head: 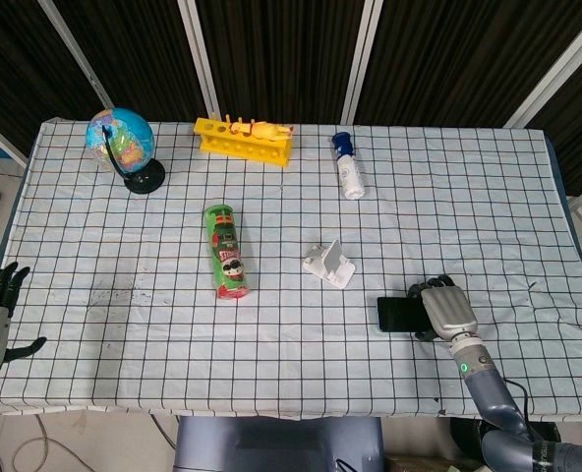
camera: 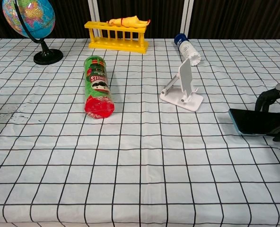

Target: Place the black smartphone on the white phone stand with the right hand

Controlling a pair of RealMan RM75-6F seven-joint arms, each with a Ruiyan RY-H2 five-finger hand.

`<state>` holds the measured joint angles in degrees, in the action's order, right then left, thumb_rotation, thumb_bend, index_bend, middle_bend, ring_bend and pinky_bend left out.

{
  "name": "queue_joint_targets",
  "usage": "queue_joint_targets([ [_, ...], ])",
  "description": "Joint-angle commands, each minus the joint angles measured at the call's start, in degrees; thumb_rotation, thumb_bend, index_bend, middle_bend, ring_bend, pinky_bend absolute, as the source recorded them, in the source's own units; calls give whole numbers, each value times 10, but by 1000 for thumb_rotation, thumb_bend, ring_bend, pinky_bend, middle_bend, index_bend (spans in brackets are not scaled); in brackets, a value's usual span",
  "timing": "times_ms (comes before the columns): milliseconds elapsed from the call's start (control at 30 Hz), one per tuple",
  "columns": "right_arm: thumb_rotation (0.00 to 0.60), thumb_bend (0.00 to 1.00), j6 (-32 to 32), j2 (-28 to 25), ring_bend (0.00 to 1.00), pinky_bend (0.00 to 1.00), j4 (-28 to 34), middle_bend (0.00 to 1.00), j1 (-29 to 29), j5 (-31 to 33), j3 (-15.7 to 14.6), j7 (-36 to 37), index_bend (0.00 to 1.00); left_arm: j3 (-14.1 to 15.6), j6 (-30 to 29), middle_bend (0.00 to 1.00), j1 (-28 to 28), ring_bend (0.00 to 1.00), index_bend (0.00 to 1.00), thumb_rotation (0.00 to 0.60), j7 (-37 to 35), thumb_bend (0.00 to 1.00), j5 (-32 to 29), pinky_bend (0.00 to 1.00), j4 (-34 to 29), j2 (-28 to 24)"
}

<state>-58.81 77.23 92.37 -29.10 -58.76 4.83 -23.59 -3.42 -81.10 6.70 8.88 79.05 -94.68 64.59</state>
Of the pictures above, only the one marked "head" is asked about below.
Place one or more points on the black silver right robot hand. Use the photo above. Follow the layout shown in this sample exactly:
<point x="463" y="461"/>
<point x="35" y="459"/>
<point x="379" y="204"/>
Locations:
<point x="448" y="310"/>

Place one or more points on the black smartphone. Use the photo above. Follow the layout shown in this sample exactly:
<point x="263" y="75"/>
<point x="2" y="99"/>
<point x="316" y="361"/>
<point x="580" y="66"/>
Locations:
<point x="401" y="314"/>

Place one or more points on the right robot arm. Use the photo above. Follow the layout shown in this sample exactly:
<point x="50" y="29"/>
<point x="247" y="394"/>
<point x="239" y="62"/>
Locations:
<point x="492" y="393"/>

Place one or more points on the white phone stand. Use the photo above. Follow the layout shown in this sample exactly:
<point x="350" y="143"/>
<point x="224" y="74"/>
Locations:
<point x="332" y="268"/>

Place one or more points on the brown cardboard box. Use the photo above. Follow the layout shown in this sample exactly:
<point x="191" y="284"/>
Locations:
<point x="419" y="464"/>

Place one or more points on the white bottle blue cap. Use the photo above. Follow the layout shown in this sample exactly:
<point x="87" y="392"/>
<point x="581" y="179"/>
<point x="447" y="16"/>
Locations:
<point x="349" y="169"/>

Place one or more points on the checkered light blue tablecloth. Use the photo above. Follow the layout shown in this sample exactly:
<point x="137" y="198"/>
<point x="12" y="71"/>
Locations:
<point x="281" y="354"/>

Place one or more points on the grey-blue robot torso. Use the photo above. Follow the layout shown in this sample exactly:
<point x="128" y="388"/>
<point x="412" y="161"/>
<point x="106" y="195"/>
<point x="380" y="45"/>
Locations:
<point x="276" y="445"/>

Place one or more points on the green Pringles can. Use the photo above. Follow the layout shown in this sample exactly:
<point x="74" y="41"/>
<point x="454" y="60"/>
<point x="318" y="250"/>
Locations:
<point x="227" y="251"/>

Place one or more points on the small desk globe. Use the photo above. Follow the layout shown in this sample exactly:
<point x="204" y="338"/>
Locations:
<point x="119" y="140"/>

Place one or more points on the yellow rubber chicken toy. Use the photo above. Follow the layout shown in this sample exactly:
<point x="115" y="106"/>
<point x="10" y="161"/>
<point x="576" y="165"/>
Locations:
<point x="264" y="130"/>

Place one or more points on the yellow test tube rack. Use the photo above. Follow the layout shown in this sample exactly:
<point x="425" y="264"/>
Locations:
<point x="244" y="147"/>

